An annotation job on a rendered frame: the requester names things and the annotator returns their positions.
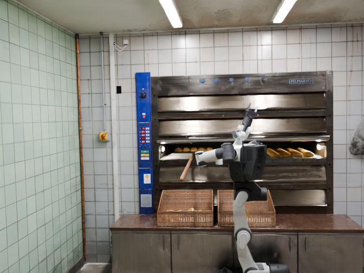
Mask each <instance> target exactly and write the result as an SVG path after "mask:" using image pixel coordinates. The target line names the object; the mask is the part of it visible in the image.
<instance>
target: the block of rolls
mask: <svg viewBox="0 0 364 273"><path fill-rule="evenodd" d="M267 154H268V155H270V156H271V157H279V156H280V155H281V156H282V157H291V155H292V156H294V157H302V156H303V155H304V156H305V157H313V156H314V154H313V153H312V152H310V151H307V150H305V149H303V148H297V149H296V150H294V149H292V148H287V149H286V150H283V149H282V148H278V149H276V151H274V150H273V149H271V148H267Z"/></svg>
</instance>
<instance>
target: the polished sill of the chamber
mask: <svg viewBox="0 0 364 273"><path fill-rule="evenodd" d="M188 161H189V159H160V160H159V163H160V164H187V163H188ZM306 162H326V158H267V159H266V163H306ZM192 163H197V161H196V159H192V161H191V164H192Z"/></svg>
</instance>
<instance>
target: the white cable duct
mask: <svg viewBox="0 0 364 273"><path fill-rule="evenodd" d="M109 58H110V92H111V110H112V144H113V178H114V212H115V222H116V221H117V220H118V219H119V189H118V154H117V136H116V101H115V66H114V33H113V32H109Z"/></svg>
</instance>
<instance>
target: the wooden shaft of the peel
mask: <svg viewBox="0 0 364 273"><path fill-rule="evenodd" d="M193 157H194V154H192V155H191V157H190V159H189V161H188V163H187V165H186V167H185V169H184V171H183V173H182V175H181V177H180V181H183V180H184V178H185V176H186V173H187V171H188V169H189V166H190V164H191V161H192V159H193Z"/></svg>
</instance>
